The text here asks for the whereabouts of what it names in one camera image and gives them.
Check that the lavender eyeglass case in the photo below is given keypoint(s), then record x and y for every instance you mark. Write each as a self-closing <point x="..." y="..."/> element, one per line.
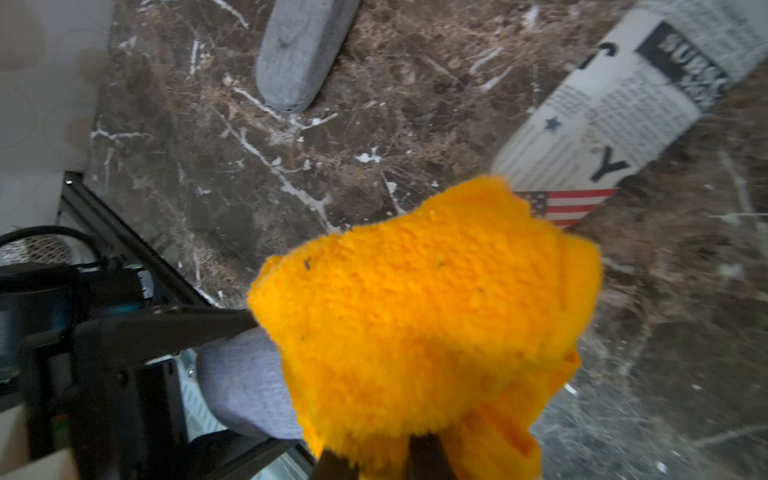
<point x="242" y="383"/>

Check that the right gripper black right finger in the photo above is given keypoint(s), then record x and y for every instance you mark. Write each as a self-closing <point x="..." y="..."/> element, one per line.
<point x="427" y="459"/>

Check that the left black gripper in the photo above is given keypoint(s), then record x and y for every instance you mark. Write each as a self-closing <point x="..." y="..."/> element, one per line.
<point x="107" y="391"/>

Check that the grey eyeglass case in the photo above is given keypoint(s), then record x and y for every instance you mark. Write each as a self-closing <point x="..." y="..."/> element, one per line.
<point x="299" y="47"/>

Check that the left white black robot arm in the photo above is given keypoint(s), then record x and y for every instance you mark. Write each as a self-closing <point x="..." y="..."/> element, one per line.
<point x="37" y="297"/>

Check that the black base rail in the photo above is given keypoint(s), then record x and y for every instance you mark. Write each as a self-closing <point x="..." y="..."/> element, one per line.
<point x="82" y="210"/>

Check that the patterned round object left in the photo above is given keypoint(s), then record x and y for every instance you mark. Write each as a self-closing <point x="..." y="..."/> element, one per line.
<point x="42" y="249"/>

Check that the orange cleaning cloth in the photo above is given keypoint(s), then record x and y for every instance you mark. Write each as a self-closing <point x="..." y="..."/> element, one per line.
<point x="458" y="320"/>

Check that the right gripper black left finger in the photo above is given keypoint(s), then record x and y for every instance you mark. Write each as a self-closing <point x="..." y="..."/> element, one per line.
<point x="330" y="466"/>

